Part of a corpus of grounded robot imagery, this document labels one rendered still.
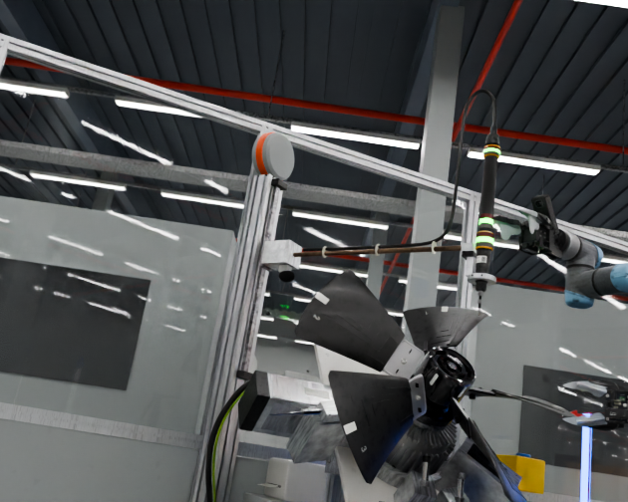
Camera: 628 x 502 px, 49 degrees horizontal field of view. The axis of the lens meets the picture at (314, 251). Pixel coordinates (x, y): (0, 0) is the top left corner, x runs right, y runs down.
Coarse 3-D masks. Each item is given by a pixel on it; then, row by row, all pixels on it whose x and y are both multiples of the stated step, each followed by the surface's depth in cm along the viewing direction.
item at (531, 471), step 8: (504, 456) 194; (512, 456) 191; (520, 456) 190; (512, 464) 190; (520, 464) 189; (528, 464) 190; (536, 464) 191; (544, 464) 193; (520, 472) 189; (528, 472) 190; (536, 472) 191; (520, 480) 188; (528, 480) 189; (536, 480) 190; (520, 488) 188; (528, 488) 189; (536, 488) 190
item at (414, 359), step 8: (400, 344) 162; (408, 344) 162; (400, 352) 162; (408, 352) 162; (416, 352) 162; (392, 360) 162; (400, 360) 162; (408, 360) 162; (416, 360) 161; (384, 368) 161; (392, 368) 161; (400, 368) 161; (408, 368) 161; (416, 368) 161; (408, 376) 161
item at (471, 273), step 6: (462, 246) 175; (468, 246) 175; (474, 246) 175; (462, 252) 174; (468, 252) 174; (474, 252) 174; (468, 258) 174; (474, 258) 174; (468, 264) 173; (474, 264) 174; (468, 270) 172; (474, 270) 173; (468, 276) 171; (474, 276) 169; (480, 276) 168; (486, 276) 168; (492, 276) 169; (474, 282) 172; (492, 282) 170
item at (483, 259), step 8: (496, 128) 183; (488, 136) 182; (496, 136) 181; (496, 144) 184; (480, 248) 172; (480, 256) 172; (488, 256) 172; (480, 264) 171; (488, 264) 171; (480, 272) 170; (488, 272) 171; (480, 280) 170; (480, 288) 169
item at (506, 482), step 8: (472, 424) 146; (472, 432) 151; (480, 440) 147; (480, 448) 152; (488, 448) 140; (488, 456) 150; (496, 456) 143; (496, 464) 136; (504, 472) 138; (504, 480) 133; (512, 480) 140; (504, 488) 131; (512, 488) 134; (512, 496) 131; (520, 496) 136
